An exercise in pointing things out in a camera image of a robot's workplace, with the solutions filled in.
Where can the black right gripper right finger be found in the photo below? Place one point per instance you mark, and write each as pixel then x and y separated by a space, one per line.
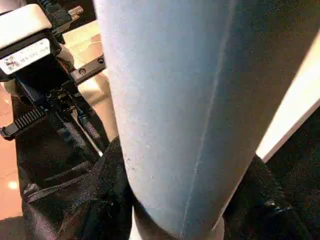
pixel 262 215

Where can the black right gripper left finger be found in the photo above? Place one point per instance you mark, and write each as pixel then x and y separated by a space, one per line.
pixel 105 205

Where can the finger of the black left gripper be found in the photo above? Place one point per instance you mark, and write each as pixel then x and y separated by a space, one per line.
pixel 57 150

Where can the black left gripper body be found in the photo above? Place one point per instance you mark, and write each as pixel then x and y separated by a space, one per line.
pixel 50 95

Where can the white plastic table leg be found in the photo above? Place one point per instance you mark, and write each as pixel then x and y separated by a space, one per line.
pixel 175 100

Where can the black work mat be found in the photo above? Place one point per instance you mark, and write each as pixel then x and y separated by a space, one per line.
pixel 300 162

